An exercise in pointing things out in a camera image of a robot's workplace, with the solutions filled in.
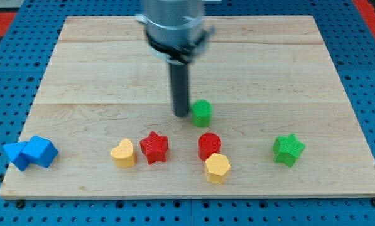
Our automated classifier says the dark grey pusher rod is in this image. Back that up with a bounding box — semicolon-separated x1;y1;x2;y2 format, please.
169;64;190;117

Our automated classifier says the red star block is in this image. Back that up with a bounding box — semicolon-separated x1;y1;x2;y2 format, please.
139;131;168;164

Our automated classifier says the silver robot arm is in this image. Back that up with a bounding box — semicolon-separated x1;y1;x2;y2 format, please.
136;0;215;117

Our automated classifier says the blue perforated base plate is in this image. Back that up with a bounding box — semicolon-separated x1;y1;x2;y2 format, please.
0;1;375;225

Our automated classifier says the red cylinder block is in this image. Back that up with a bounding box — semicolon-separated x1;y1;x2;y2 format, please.
198;132;222;161

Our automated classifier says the yellow heart block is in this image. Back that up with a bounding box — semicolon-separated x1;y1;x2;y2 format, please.
110;138;136;168

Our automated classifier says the green cylinder block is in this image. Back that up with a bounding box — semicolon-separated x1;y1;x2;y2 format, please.
192;100;212;127

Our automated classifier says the yellow hexagon block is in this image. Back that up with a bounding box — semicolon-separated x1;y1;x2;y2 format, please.
205;153;231;184

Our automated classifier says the light wooden board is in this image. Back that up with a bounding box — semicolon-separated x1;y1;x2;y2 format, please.
0;16;375;200

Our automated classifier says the blue cube block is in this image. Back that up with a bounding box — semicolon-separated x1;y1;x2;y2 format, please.
21;136;58;168

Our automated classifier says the green star block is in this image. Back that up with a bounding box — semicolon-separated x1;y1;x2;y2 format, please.
272;133;306;167

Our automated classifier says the blue triangle block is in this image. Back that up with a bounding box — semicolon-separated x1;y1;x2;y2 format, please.
3;141;30;171

